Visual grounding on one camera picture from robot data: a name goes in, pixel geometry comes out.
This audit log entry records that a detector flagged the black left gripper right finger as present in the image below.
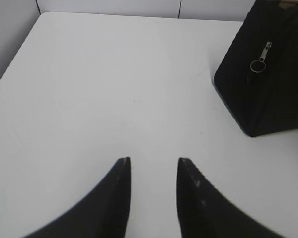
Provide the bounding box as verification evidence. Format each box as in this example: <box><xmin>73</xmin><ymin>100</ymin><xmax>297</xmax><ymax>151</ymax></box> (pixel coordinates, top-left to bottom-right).
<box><xmin>177</xmin><ymin>158</ymin><xmax>279</xmax><ymax>238</ymax></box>

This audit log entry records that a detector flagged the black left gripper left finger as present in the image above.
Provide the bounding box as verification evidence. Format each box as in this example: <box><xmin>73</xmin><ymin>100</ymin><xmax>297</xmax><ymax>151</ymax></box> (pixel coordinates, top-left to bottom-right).
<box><xmin>28</xmin><ymin>157</ymin><xmax>131</xmax><ymax>238</ymax></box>

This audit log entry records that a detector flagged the black canvas tote bag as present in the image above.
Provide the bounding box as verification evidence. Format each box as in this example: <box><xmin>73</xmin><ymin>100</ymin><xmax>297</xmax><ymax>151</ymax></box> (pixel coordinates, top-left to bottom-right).
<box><xmin>214</xmin><ymin>0</ymin><xmax>298</xmax><ymax>137</ymax></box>

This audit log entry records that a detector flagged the silver zipper pull with ring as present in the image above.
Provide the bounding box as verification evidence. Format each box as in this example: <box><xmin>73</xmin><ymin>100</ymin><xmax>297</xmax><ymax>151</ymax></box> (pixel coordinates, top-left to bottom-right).
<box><xmin>249</xmin><ymin>41</ymin><xmax>272</xmax><ymax>73</ymax></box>

